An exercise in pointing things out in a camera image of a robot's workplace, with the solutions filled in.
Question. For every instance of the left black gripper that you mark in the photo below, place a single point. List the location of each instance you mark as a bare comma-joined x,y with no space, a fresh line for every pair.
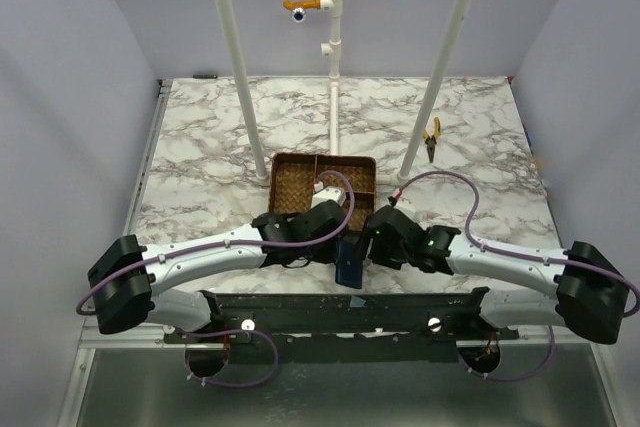
327,256

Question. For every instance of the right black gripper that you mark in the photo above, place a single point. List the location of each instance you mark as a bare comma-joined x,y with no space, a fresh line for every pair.
379,245

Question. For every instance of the blue leather card holder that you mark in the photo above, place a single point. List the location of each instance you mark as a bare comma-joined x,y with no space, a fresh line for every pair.
348,266

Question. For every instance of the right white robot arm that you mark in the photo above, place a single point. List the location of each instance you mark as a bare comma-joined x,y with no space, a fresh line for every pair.
578,288

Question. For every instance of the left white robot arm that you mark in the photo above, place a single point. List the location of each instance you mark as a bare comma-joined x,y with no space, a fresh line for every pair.
171,266

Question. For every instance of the woven brown divided tray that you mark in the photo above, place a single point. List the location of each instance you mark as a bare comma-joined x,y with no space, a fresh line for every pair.
293,174

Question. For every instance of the left white slanted pipe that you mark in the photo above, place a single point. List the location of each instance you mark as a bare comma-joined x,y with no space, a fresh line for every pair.
230,31

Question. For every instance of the white slanted pipe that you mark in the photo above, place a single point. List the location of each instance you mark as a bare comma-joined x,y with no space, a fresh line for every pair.
450,39
230,31

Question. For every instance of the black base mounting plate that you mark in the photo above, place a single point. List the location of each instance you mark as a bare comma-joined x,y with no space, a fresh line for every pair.
340,328

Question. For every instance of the small blue white ball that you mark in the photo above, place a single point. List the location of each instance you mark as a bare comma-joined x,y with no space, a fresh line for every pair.
299,15

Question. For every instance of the centre white pipe stand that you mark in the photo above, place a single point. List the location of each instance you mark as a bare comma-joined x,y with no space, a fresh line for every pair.
333,50

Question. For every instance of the orange hook peg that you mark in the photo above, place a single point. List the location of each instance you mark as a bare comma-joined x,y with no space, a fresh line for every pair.
302,4

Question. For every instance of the right white slanted pipe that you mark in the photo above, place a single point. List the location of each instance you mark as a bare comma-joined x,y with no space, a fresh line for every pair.
450,39

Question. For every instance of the yellow handled pliers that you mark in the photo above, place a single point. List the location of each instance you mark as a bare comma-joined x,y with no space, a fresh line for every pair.
430,140

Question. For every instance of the aluminium rail frame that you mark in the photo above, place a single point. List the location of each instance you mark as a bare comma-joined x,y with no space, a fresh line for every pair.
121,297

